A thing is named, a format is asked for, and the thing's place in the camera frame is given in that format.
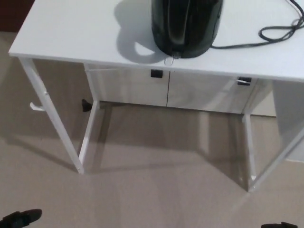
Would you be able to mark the white table with metal legs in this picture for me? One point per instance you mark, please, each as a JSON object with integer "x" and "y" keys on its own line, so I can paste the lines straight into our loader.
{"x": 71, "y": 35}

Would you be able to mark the black electric kettle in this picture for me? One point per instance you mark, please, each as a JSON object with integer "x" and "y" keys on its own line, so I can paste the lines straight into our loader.
{"x": 187, "y": 28}

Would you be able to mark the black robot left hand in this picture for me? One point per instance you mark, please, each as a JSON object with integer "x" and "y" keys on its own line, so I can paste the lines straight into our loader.
{"x": 19, "y": 218}

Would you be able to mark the clear kettle switch lever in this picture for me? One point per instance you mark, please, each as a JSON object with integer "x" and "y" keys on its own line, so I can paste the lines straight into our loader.
{"x": 171, "y": 59}

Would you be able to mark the white hook on table leg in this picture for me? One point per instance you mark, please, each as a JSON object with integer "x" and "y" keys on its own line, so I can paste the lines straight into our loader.
{"x": 35, "y": 108}

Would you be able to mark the dark brown wooden door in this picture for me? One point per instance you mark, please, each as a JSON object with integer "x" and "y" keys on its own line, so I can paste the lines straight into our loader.
{"x": 12, "y": 14}

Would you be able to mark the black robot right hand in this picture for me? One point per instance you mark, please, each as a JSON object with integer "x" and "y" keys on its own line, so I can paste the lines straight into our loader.
{"x": 282, "y": 225}

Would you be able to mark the small black floor object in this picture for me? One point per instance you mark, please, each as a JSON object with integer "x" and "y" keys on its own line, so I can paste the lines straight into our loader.
{"x": 86, "y": 105}

